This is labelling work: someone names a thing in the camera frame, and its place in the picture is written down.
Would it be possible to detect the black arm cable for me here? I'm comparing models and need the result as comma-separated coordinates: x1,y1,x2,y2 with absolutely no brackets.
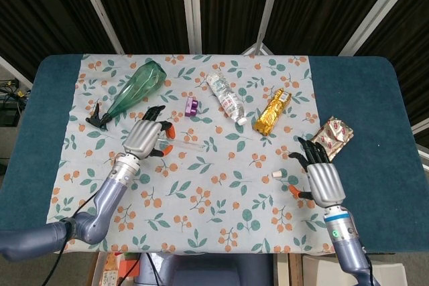
45,178,117,286
360,242,376,286

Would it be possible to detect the cardboard box with packages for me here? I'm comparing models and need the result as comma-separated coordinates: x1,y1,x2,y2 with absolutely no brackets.
88,251,141,286

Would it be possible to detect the grey-blue robot torso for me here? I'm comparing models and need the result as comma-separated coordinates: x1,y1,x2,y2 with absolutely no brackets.
135,252,274,286

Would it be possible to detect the white storage box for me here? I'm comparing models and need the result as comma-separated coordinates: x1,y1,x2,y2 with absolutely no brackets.
301,254,408,286

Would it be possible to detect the clear glass tube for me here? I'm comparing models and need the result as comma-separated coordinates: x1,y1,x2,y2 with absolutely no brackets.
157,135,204,150

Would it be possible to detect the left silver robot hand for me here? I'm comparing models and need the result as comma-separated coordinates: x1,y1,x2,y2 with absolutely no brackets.
122,104,176,160

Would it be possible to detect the green plastic spray bottle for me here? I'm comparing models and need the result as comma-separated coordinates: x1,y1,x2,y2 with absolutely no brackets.
85,60,168,129

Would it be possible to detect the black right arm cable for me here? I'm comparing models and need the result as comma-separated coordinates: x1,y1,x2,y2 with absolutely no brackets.
360,242,376,286

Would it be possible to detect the gold foil snack package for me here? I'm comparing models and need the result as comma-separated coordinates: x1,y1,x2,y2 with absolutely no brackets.
252,87,293,137

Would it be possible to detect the clear plastic water bottle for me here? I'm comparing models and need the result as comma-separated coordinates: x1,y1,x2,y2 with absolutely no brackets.
205,72,248,125

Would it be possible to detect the black equipment with cables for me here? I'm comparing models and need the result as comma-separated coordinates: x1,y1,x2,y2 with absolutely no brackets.
0,77,30,127

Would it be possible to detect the white partition frame post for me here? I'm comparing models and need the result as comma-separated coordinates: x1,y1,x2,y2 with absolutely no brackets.
180,0,204,54
338,0,417,56
241,0,286,56
72,0,125,54

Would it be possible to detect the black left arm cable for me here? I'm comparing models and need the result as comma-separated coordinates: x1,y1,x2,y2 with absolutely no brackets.
45,178,117,286

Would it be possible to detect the floral orange green tablecloth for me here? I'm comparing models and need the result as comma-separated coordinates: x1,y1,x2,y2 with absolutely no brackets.
43,53,341,255

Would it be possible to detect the purple toy block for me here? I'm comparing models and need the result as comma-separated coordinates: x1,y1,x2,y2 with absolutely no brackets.
184,96,198,119

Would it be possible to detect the teal table cover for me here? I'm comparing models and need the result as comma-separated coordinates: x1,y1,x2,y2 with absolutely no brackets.
0,54,429,253

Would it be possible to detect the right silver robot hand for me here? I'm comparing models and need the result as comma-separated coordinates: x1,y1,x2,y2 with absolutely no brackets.
288,137,346,207

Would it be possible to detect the silver red snack package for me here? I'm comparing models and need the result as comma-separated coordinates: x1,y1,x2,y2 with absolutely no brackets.
313,115,355,163

